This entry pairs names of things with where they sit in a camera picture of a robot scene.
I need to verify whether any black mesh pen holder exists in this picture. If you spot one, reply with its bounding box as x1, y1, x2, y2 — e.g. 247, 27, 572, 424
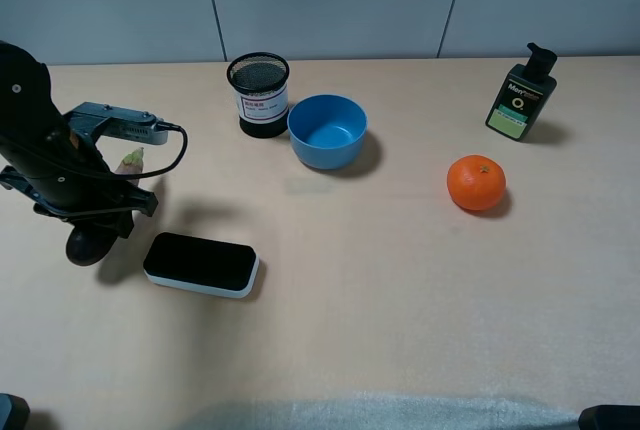
226, 52, 290, 139

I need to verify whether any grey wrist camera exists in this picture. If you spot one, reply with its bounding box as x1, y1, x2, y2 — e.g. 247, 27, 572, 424
63, 102, 168, 145

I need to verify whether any purple eggplant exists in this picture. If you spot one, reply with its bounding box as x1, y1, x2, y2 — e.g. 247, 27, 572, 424
66, 147, 144, 266

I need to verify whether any orange mandarin fruit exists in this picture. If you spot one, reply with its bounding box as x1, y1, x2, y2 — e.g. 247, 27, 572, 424
446, 155, 507, 212

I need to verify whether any blue plastic bowl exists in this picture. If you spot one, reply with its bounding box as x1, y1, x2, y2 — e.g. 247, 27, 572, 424
287, 94, 368, 170

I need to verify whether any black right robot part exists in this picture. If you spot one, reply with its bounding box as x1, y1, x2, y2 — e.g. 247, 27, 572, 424
578, 405, 640, 430

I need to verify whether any black lotion pump bottle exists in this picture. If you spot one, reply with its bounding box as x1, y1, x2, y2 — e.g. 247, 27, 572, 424
485, 42, 558, 141

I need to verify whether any black camera cable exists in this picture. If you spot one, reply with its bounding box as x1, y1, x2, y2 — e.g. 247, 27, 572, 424
74, 122, 190, 182

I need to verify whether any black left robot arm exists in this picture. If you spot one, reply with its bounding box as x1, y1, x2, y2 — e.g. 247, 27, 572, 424
1, 42, 157, 238

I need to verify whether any black white board eraser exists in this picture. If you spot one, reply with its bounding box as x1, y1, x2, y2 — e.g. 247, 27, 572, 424
143, 232, 260, 299

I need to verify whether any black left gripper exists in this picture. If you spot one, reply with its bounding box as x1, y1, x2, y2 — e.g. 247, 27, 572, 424
1, 114, 158, 239

